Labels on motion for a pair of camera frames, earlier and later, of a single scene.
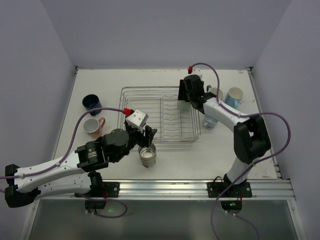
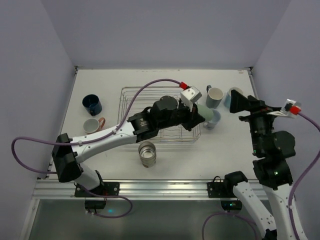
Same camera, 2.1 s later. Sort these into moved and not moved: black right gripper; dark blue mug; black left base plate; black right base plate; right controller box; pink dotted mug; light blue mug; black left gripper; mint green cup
Moved: black right gripper; black left gripper; mint green cup
Not moved: black left base plate; black right base plate; pink dotted mug; right controller box; dark blue mug; light blue mug
